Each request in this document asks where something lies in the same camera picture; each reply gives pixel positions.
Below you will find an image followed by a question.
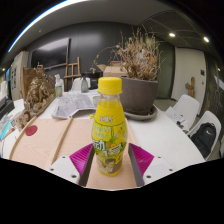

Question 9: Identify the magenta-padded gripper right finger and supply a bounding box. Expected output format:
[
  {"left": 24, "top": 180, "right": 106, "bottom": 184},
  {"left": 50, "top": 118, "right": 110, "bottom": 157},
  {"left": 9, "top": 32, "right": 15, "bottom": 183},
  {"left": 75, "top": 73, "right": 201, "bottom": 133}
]
[{"left": 128, "top": 142, "right": 176, "bottom": 188}]

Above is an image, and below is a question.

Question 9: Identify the golden sculpture on wooden base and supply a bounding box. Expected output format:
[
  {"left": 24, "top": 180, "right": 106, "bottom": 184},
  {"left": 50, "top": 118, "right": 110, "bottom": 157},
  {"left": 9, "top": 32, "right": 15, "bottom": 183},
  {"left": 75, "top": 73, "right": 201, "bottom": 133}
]
[{"left": 22, "top": 66, "right": 57, "bottom": 116}]

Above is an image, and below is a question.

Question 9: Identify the small grey glass bottle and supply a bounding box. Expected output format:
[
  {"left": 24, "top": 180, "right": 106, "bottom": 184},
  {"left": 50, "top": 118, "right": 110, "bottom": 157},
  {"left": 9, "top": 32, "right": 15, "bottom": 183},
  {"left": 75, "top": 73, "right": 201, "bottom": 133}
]
[{"left": 79, "top": 74, "right": 90, "bottom": 94}]

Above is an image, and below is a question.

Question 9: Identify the black wall screen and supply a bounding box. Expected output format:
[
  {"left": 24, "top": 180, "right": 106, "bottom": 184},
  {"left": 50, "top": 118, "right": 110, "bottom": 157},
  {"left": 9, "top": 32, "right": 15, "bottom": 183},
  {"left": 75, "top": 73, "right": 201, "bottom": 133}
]
[{"left": 30, "top": 37, "right": 71, "bottom": 70}]

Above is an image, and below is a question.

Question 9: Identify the flat round red coaster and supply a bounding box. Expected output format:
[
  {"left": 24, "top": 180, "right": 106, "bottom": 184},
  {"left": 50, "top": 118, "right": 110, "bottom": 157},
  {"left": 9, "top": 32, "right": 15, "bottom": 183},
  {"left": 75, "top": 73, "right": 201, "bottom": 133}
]
[{"left": 25, "top": 124, "right": 39, "bottom": 137}]

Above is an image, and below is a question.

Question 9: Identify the white bottle with green label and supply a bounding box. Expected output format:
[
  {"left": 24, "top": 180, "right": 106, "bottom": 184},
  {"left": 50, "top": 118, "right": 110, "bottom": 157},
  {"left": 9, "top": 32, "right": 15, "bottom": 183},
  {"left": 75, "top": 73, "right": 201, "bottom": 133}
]
[{"left": 54, "top": 73, "right": 65, "bottom": 98}]

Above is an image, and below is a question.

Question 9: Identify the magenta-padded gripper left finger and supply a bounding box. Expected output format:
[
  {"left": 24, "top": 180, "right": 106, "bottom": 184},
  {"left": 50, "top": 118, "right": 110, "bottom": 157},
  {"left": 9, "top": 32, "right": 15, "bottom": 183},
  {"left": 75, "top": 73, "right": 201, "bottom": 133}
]
[{"left": 48, "top": 143, "right": 97, "bottom": 188}]

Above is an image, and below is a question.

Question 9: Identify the yellow drink bottle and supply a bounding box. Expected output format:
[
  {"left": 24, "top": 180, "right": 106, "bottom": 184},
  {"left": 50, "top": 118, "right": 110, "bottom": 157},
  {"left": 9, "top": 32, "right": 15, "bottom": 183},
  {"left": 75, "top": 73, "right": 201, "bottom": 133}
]
[{"left": 90, "top": 76, "right": 129, "bottom": 178}]

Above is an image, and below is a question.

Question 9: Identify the wooden easel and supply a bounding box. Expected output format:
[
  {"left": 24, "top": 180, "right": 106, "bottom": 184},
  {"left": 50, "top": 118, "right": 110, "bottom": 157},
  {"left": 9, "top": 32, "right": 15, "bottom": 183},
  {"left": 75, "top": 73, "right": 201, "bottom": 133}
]
[{"left": 63, "top": 56, "right": 82, "bottom": 92}]

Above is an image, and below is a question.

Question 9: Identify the white spotted mug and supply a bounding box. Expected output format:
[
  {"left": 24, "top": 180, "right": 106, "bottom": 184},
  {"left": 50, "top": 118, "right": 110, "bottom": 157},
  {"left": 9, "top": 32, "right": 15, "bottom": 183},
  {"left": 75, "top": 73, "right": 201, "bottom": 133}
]
[{"left": 13, "top": 109, "right": 33, "bottom": 131}]

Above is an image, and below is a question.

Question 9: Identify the black foam box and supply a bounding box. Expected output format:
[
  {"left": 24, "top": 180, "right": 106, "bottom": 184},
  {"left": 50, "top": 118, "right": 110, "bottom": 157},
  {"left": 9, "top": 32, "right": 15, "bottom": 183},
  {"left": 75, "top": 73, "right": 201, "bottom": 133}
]
[{"left": 0, "top": 96, "right": 16, "bottom": 119}]

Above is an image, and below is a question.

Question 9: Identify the dried plant in grey pot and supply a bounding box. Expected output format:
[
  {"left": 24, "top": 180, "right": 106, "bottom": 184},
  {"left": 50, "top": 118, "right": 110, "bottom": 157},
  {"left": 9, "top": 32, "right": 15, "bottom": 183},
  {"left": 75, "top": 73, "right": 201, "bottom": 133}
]
[{"left": 94, "top": 28, "right": 165, "bottom": 116}]

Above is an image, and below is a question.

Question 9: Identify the grey plant saucer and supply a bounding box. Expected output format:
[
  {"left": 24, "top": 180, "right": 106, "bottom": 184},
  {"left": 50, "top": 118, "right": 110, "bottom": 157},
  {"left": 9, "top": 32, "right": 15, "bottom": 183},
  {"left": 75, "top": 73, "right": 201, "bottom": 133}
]
[{"left": 123, "top": 105, "right": 158, "bottom": 122}]

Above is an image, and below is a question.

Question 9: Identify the wooden figure by wall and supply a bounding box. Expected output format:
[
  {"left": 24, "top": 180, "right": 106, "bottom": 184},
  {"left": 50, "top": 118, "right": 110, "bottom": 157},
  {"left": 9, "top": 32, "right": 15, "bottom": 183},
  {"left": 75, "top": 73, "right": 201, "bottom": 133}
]
[{"left": 185, "top": 76, "right": 196, "bottom": 99}]

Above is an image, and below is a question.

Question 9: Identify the small glass cup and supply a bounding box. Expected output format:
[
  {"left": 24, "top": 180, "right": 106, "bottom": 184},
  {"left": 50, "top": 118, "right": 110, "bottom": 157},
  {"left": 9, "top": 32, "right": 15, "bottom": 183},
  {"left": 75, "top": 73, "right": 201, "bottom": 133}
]
[{"left": 92, "top": 95, "right": 101, "bottom": 108}]

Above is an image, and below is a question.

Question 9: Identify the white paper sheet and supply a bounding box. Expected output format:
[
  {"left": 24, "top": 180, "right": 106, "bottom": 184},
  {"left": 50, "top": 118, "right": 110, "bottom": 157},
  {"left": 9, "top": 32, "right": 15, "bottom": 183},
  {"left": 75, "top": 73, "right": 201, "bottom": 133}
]
[{"left": 165, "top": 106, "right": 186, "bottom": 125}]

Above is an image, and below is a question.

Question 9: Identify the brown cardboard box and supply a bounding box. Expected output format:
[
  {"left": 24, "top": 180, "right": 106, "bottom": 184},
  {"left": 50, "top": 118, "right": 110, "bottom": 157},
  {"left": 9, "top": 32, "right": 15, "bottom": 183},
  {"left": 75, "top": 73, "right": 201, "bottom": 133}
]
[{"left": 97, "top": 63, "right": 128, "bottom": 78}]

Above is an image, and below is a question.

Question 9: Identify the light wooden board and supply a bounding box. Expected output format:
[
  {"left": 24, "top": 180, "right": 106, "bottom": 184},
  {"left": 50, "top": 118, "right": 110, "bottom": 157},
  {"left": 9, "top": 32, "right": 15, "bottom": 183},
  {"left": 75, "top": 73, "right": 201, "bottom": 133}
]
[{"left": 8, "top": 114, "right": 139, "bottom": 191}]

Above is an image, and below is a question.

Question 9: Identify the white cabinet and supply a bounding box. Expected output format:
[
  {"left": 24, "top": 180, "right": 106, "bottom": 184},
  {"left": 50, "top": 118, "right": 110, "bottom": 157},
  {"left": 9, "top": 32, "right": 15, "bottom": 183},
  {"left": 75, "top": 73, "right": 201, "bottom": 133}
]
[{"left": 9, "top": 50, "right": 30, "bottom": 101}]

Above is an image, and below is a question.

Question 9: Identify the black backpack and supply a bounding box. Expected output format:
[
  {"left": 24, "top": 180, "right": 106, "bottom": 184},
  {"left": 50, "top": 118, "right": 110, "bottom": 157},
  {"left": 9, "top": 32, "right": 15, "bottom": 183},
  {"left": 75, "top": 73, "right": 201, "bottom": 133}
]
[{"left": 189, "top": 122, "right": 217, "bottom": 158}]

